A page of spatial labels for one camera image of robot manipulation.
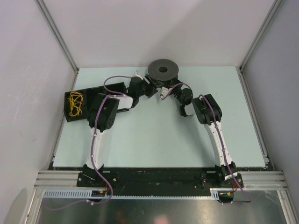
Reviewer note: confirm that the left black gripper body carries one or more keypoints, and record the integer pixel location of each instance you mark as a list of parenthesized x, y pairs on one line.
[(147, 89)]

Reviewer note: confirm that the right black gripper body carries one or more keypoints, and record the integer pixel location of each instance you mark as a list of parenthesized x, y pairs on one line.
[(176, 90)]

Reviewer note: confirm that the dark grey perforated spool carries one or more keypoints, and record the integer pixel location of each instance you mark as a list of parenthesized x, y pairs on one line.
[(163, 70)]

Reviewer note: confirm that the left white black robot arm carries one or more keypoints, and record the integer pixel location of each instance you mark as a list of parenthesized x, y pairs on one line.
[(102, 113)]

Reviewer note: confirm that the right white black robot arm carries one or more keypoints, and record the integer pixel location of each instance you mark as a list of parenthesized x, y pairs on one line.
[(209, 114)]

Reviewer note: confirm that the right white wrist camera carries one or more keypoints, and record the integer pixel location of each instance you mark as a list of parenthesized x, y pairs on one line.
[(165, 92)]

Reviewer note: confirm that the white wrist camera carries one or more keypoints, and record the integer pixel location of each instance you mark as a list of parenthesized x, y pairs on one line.
[(165, 92), (136, 74)]

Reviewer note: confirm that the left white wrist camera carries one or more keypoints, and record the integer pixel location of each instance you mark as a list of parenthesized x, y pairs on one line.
[(136, 74)]

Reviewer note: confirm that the aluminium frame rail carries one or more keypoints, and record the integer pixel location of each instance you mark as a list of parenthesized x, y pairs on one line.
[(253, 180)]

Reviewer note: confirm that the grey slotted cable duct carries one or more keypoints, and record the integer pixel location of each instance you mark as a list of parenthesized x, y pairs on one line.
[(208, 194)]

